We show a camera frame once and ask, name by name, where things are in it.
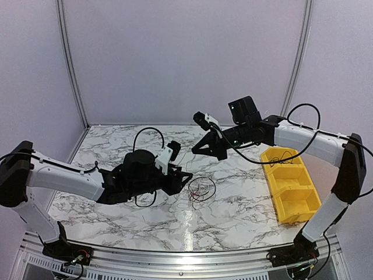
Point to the aluminium frame post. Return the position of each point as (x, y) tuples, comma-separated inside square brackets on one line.
[(68, 57), (299, 56)]

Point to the front aluminium rail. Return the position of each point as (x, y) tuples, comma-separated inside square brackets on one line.
[(116, 263)]

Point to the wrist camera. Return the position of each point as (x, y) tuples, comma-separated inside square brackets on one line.
[(167, 155), (206, 121)]

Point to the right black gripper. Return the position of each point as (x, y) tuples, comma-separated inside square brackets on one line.
[(211, 138)]

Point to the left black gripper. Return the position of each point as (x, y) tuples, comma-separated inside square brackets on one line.
[(174, 185)]

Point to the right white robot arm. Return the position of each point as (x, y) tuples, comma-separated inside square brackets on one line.
[(346, 152)]

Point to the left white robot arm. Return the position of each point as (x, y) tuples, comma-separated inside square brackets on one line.
[(25, 168)]

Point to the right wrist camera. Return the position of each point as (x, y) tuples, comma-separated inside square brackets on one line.
[(206, 121)]

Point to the yellow three-compartment bin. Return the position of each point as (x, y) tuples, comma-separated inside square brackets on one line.
[(294, 196)]

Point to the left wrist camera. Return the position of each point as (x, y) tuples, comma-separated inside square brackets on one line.
[(167, 155)]

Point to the right aluminium frame post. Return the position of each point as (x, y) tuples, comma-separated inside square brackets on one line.
[(299, 56)]

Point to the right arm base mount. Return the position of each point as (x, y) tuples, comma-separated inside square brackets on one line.
[(301, 250)]

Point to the left aluminium frame post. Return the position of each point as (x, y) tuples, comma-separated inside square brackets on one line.
[(68, 57)]

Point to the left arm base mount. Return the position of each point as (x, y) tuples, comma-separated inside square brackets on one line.
[(63, 250)]

